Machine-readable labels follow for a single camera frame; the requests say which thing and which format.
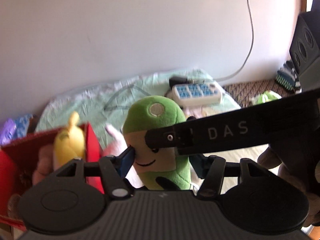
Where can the pink plush toy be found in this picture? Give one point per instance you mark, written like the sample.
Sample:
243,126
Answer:
44,164

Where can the green cartoon bed sheet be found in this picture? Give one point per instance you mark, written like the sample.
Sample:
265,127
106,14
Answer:
108,102

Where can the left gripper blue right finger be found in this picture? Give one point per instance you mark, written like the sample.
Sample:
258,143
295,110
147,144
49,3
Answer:
200,165

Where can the green mushroom plush toy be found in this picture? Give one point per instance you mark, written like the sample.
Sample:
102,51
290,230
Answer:
146,129

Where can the brown patterned mat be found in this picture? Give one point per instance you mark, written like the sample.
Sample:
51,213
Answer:
243,92

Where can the black power adapter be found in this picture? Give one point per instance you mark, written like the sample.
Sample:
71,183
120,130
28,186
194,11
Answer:
177,80

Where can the yellow tiger plush toy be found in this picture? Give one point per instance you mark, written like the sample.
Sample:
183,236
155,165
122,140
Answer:
69,143

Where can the red cardboard box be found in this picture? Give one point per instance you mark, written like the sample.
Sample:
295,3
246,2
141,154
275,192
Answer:
69,198

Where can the striped knitted cloth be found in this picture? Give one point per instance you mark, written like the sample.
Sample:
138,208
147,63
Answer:
287,78

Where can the blue floral cloth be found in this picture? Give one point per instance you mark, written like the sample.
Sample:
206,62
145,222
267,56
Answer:
22,124

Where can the white blue power strip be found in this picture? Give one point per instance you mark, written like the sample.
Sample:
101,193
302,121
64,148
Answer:
197,94

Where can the purple tissue pack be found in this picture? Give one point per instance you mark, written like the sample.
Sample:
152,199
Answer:
7,131

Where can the green plush on mat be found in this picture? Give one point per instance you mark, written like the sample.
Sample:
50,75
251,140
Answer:
266,96

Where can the small white bunny plush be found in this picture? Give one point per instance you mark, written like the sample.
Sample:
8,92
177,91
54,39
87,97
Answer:
118,145

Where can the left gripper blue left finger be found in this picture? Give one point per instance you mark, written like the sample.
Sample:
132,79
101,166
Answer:
124,161

